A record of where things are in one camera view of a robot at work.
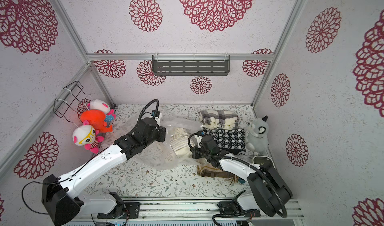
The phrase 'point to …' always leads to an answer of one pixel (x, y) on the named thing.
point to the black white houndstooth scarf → (232, 141)
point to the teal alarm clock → (241, 180)
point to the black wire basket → (61, 106)
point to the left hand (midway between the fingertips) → (163, 129)
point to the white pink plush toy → (102, 106)
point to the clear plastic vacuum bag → (161, 156)
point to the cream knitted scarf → (179, 141)
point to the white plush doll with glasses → (85, 135)
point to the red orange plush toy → (95, 118)
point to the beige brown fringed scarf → (204, 168)
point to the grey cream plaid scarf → (218, 119)
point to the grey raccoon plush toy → (256, 135)
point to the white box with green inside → (265, 161)
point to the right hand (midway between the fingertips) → (190, 147)
